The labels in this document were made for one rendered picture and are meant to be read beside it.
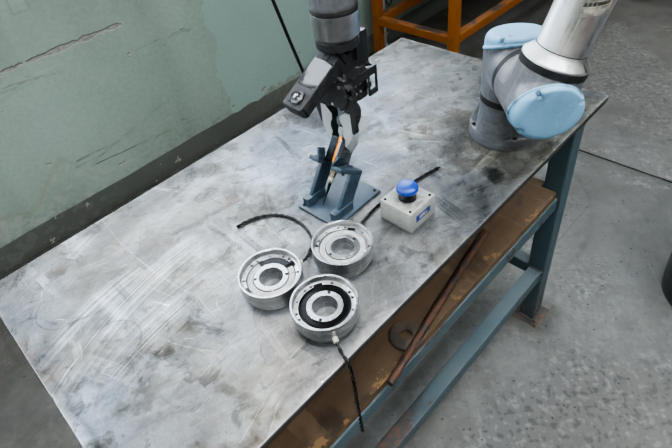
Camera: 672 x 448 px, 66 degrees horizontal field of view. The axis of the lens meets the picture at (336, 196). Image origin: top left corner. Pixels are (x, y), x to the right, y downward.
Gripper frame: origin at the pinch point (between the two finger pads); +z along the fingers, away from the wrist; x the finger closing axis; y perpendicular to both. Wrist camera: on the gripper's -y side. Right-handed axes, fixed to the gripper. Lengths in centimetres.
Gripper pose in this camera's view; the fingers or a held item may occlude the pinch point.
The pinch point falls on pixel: (341, 144)
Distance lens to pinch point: 94.6
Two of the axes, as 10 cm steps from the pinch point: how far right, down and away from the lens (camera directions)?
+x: -7.3, -3.8, 5.7
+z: 1.2, 7.5, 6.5
